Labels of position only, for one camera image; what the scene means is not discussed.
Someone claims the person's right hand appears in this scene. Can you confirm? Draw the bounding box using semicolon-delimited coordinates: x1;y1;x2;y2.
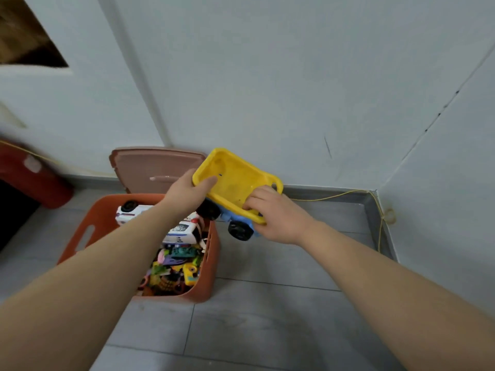
242;185;316;246

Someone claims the person's left hand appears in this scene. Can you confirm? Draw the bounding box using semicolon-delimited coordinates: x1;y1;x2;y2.
162;168;218;217

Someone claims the yellow blue toy dump truck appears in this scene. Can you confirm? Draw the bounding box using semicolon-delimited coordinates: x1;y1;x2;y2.
192;148;284;242

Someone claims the person's left forearm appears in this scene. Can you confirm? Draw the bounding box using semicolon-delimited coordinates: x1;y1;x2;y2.
0;202;194;371

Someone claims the person's right forearm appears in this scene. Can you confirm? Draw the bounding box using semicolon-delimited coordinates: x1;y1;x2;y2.
297;222;495;371

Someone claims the white toy police car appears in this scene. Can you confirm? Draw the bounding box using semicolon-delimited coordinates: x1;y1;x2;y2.
162;212;205;246

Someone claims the brown plastic bin lid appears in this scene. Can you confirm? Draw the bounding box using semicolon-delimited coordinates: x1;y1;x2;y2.
109;147;207;195

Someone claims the white toy ambulance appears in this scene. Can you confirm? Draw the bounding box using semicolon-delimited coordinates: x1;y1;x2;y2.
115;200;155;225

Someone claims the pile of small colourful toys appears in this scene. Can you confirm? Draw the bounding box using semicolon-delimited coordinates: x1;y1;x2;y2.
136;243;207;297

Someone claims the orange plastic storage bin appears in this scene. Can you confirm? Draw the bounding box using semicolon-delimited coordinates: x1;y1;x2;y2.
57;194;221;303

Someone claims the red cylinder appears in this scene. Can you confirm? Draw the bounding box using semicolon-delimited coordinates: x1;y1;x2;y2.
0;142;75;209

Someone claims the yellow toy camera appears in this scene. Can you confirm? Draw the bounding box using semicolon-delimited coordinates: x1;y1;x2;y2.
183;263;199;286

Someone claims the yellow cable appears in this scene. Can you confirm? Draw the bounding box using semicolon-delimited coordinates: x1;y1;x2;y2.
288;188;397;253

